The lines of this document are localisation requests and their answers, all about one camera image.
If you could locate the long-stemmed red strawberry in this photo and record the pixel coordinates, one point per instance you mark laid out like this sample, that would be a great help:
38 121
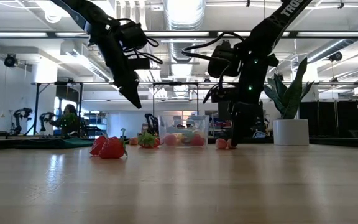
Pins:
112 148

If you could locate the person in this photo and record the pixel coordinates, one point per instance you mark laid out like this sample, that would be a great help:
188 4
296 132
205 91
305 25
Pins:
70 121

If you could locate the black partition panel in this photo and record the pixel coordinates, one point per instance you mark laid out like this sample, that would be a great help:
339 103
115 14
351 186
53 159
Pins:
322 118

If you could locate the black ceiling lamp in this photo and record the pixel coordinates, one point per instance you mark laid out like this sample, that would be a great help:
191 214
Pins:
335 56
10 60

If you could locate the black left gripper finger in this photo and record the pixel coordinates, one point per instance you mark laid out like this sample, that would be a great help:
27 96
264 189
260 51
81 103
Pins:
132 93

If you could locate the black desk monitor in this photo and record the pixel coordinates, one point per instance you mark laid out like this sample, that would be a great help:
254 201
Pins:
223 112

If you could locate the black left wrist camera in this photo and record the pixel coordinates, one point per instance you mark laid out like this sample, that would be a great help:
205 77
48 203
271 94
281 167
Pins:
140 63

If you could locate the white rectangular air duct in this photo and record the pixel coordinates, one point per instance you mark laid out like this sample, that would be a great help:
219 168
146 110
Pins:
73 49

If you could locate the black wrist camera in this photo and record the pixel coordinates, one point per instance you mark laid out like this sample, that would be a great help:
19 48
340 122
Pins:
140 63
224 95

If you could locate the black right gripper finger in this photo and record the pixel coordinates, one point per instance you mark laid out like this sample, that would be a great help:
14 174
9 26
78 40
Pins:
241 124

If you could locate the white plant pot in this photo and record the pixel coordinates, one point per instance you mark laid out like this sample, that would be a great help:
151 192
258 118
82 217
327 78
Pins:
291 132

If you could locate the black screen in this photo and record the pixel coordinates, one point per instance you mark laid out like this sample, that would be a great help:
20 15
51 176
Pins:
67 94

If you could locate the green snake plant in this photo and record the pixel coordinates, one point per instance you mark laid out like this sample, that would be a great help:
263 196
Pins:
291 93

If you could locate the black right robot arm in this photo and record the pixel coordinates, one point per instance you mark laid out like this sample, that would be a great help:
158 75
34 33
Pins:
278 21

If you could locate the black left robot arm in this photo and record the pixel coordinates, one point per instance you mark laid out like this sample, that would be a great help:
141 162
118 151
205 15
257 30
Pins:
73 9

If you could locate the clear plastic container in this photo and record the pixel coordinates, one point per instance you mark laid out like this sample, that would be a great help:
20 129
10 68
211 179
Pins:
183 123

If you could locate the green cloth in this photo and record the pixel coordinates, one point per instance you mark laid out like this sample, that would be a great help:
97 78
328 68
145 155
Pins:
73 142

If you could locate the yellow lemon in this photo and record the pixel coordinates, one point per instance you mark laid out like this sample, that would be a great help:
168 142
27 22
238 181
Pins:
179 136

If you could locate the black aluminium station frame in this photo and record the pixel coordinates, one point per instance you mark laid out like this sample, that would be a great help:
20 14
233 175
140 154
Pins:
51 34

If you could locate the black background station frame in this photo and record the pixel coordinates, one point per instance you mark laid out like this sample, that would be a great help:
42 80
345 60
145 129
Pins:
197 99
37 109

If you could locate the black background robot arm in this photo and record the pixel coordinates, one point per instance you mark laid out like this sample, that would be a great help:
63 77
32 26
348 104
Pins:
150 123
26 113
43 117

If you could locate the shelf with blue bins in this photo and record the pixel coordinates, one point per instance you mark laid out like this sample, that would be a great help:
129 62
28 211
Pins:
96 127

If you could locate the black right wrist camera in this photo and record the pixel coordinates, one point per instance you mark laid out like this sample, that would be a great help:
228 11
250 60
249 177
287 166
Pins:
224 95

